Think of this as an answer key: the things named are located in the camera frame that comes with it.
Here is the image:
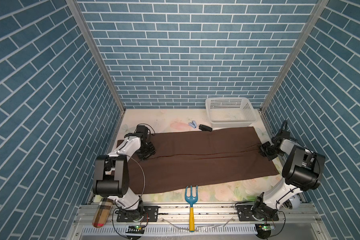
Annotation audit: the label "brown trousers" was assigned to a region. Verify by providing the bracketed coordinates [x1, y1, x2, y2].
[128, 127, 279, 194]

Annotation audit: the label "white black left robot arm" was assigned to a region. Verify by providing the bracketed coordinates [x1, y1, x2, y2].
[92, 124, 156, 222]

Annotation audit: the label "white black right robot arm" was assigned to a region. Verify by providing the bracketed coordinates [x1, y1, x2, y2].
[251, 120, 326, 221]

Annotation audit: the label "black stapler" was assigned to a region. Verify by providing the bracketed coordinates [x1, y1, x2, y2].
[199, 125, 213, 132]

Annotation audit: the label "white plastic basket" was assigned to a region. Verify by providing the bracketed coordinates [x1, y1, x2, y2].
[206, 98, 257, 128]

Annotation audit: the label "brown tinted plastic cup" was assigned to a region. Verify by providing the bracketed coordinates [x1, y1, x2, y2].
[92, 198, 113, 228]

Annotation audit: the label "teal garden fork yellow handle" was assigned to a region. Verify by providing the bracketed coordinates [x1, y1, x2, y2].
[185, 186, 198, 232]

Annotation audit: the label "aluminium front rail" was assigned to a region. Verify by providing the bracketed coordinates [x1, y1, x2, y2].
[67, 203, 329, 240]

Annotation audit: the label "aluminium corner post left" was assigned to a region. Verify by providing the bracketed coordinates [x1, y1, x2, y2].
[66, 0, 126, 115]

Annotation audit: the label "aluminium corner post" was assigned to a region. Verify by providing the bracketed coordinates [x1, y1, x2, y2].
[66, 0, 126, 115]
[260, 0, 329, 113]

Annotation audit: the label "aluminium corner post right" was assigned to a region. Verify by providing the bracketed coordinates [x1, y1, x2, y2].
[260, 0, 329, 113]

